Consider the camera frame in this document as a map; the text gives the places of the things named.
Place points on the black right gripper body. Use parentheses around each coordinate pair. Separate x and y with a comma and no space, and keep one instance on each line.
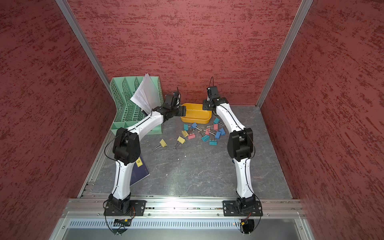
(207,105)

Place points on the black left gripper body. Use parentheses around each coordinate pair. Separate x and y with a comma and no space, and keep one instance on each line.
(178,111)

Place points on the yellow plastic tray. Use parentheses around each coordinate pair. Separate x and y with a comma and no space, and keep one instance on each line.
(196,114)

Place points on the teal binder clip bottom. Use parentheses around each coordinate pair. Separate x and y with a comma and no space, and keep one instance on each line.
(213,141)

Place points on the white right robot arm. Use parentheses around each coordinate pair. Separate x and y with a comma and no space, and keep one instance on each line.
(240,148)

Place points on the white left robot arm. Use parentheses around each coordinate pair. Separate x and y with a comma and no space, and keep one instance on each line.
(127,150)

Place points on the yellow binder clip in pile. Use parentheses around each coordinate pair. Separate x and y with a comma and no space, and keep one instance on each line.
(185,134)

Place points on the yellow binder clip middle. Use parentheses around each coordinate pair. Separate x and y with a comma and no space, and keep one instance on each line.
(180,141)

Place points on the yellow binder clip far left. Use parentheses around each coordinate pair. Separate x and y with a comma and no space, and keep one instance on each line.
(162,144)

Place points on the white paper stack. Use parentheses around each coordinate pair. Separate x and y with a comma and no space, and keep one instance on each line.
(147,95)

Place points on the green plastic file organizer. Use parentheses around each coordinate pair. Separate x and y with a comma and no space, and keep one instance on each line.
(128,113)

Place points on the dark blue notebook yellow label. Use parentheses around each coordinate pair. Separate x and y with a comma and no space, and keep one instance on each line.
(140,171)

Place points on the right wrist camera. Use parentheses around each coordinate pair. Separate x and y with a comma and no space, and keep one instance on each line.
(212,90)

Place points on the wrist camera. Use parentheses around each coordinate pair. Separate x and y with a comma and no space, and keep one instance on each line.
(173,99)
(212,90)

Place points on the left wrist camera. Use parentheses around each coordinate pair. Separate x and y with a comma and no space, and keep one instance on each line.
(173,99)

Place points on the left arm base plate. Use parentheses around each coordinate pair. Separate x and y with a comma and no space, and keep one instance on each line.
(130,208)

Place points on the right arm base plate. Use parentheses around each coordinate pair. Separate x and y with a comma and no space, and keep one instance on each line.
(237,208)

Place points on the aluminium front rail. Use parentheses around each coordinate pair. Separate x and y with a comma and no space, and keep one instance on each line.
(185,208)

